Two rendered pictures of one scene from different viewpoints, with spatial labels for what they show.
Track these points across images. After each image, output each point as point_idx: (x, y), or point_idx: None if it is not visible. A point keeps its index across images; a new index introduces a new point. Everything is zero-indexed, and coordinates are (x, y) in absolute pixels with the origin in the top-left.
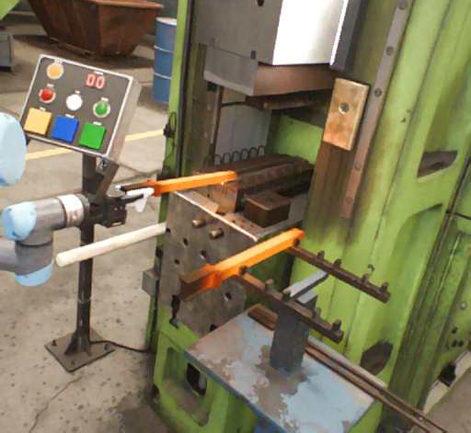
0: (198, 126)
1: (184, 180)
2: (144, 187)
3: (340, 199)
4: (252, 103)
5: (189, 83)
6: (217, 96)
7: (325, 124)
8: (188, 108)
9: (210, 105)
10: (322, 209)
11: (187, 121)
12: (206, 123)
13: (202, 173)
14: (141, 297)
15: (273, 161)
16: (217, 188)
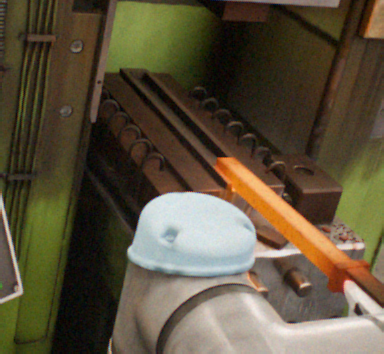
0: (46, 99)
1: (308, 226)
2: (382, 283)
3: (374, 116)
4: (243, 12)
5: (13, 7)
6: (113, 19)
7: (357, 10)
8: (10, 69)
9: (81, 42)
10: (342, 142)
11: (6, 99)
12: (70, 85)
13: (195, 192)
14: None
15: (150, 99)
16: (234, 203)
